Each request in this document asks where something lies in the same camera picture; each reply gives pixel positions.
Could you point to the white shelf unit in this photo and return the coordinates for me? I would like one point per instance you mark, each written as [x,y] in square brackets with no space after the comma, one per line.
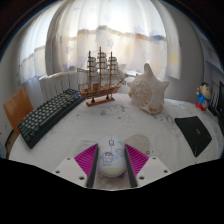
[213,56]

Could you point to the orange wooden chair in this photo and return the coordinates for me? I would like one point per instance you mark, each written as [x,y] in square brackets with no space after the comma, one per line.
[16,110]

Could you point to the white radiator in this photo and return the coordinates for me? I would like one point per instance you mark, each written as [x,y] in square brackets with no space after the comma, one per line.
[56,83]

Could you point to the large white conch shell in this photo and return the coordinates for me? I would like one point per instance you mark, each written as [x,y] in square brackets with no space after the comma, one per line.
[148,91]

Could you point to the white cartoon-print computer mouse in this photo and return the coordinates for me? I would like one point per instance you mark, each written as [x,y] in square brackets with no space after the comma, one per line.
[111,156]

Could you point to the cartoon boy figurine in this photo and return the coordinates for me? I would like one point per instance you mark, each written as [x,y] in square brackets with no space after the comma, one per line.
[203,98]

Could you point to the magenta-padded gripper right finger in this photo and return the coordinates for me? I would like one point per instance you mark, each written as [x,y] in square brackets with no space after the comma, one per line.
[151,168]

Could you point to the black mechanical keyboard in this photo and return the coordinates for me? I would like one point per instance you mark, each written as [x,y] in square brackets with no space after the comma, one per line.
[46,116]

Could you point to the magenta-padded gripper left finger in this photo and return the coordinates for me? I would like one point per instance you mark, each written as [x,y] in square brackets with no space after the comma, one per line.
[71,170]

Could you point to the black router with antennas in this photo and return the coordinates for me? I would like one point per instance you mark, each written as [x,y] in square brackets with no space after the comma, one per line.
[214,108]

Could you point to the black mouse pad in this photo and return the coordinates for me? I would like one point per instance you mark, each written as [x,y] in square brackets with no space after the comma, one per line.
[193,135]

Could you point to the wooden model sailing ship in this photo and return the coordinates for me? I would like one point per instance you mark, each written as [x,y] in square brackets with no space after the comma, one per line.
[98,90]

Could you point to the white cartoon-print tablecloth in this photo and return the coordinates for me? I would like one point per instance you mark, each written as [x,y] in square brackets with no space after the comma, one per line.
[110,123]

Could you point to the sheer white star-print curtain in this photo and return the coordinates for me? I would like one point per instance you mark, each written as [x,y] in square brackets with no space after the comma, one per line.
[110,33]

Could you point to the black monitor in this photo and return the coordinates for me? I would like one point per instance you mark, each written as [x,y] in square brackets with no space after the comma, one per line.
[221,100]

